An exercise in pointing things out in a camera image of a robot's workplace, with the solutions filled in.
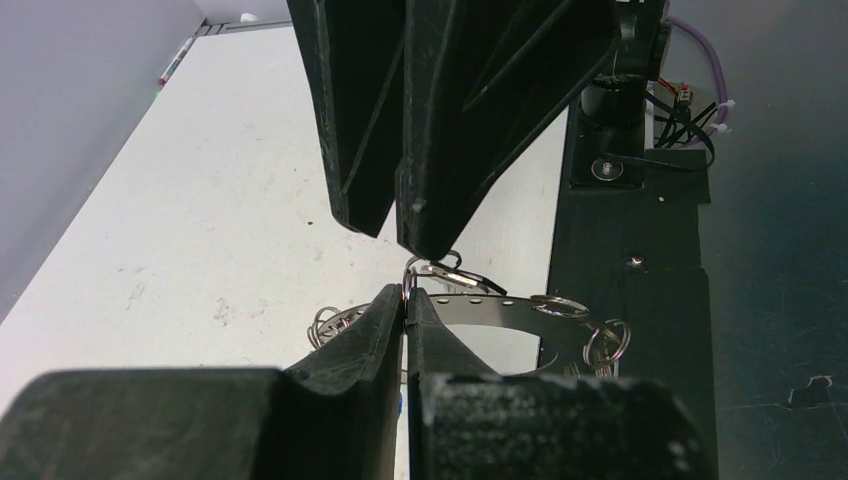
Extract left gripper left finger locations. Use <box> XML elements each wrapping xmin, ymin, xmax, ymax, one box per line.
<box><xmin>284</xmin><ymin>284</ymin><xmax>404</xmax><ymax>479</ymax></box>

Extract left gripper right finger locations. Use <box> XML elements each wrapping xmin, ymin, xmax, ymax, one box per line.
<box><xmin>406</xmin><ymin>288</ymin><xmax>504</xmax><ymax>479</ymax></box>

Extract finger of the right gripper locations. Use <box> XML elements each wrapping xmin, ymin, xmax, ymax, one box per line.
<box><xmin>396</xmin><ymin>1</ymin><xmax>621</xmax><ymax>260</ymax></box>
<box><xmin>287</xmin><ymin>0</ymin><xmax>405</xmax><ymax>237</ymax></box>

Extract key with black tag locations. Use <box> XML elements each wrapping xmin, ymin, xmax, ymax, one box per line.
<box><xmin>418</xmin><ymin>250</ymin><xmax>508</xmax><ymax>296</ymax></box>

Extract metal keyring disc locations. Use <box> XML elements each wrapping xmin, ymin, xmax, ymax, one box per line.
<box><xmin>306</xmin><ymin>254</ymin><xmax>633</xmax><ymax>480</ymax></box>

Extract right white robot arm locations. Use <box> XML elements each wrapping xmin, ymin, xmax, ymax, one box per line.
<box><xmin>288</xmin><ymin>1</ymin><xmax>667</xmax><ymax>260</ymax></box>

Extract aluminium frame rail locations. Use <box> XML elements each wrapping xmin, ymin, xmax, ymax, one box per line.
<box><xmin>194</xmin><ymin>20</ymin><xmax>292</xmax><ymax>38</ymax></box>

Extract marker pen on rail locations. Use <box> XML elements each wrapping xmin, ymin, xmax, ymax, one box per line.
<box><xmin>157</xmin><ymin>37</ymin><xmax>196</xmax><ymax>88</ymax></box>

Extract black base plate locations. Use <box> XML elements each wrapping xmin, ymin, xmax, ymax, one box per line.
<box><xmin>547</xmin><ymin>107</ymin><xmax>718</xmax><ymax>472</ymax></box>

